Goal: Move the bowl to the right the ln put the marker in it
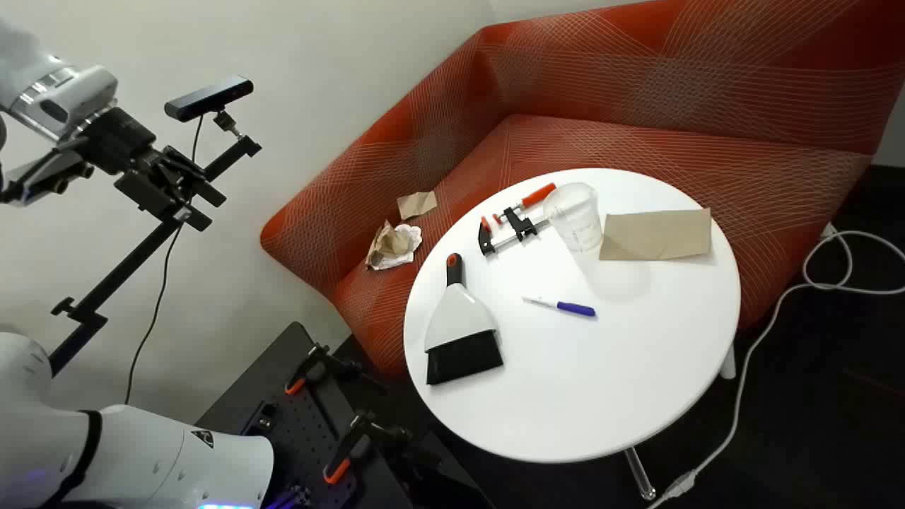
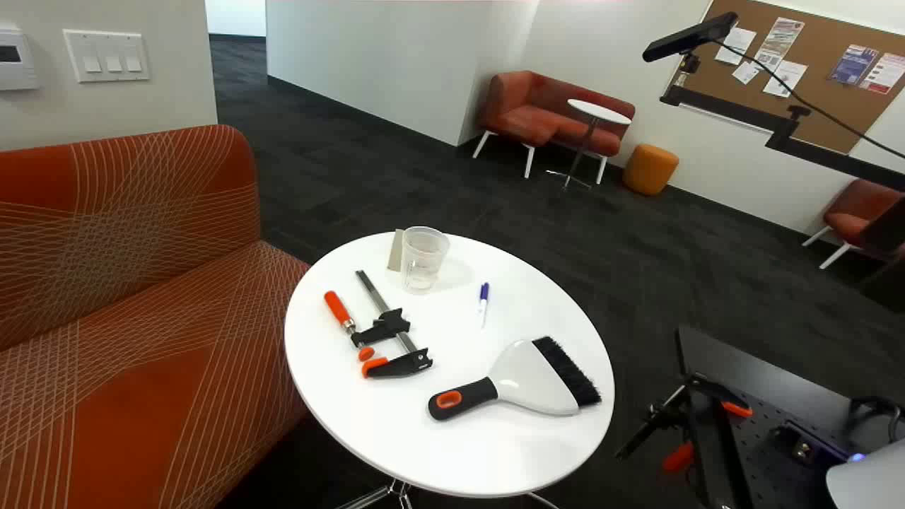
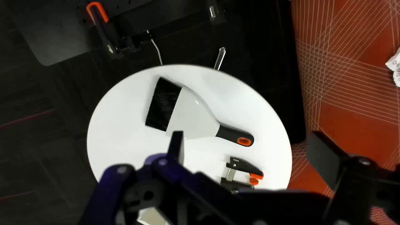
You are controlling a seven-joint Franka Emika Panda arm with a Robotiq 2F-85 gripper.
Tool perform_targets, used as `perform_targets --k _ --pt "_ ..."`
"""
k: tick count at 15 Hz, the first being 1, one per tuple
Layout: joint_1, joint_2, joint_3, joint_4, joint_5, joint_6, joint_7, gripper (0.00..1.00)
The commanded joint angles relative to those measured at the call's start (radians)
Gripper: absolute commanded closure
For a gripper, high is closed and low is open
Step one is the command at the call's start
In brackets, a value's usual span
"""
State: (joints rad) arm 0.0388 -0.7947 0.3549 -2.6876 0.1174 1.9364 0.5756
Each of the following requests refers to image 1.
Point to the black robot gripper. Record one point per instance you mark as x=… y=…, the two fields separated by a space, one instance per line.
x=163 y=183

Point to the clear plastic measuring cup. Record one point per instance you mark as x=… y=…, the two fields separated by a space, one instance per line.
x=574 y=218

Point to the blue and white marker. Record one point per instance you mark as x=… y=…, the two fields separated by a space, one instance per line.
x=577 y=309

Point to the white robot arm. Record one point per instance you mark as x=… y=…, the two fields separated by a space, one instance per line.
x=116 y=456

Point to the crumpled paper wrapper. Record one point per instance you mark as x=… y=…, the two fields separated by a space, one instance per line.
x=395 y=247

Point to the small brown paper scrap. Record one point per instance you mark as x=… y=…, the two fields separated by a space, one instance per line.
x=417 y=206

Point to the round white table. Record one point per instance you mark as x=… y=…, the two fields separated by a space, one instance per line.
x=574 y=388

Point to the brown cardboard piece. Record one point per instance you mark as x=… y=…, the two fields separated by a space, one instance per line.
x=656 y=235

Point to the orange fabric sofa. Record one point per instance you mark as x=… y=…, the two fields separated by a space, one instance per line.
x=765 y=112

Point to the black camera on stand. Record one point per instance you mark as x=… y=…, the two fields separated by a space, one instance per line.
x=204 y=100

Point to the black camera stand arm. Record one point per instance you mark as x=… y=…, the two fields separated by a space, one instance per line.
x=85 y=312

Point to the orange handled base clamp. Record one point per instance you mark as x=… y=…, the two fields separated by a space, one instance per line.
x=318 y=361

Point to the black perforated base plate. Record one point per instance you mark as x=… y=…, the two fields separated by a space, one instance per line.
x=307 y=428

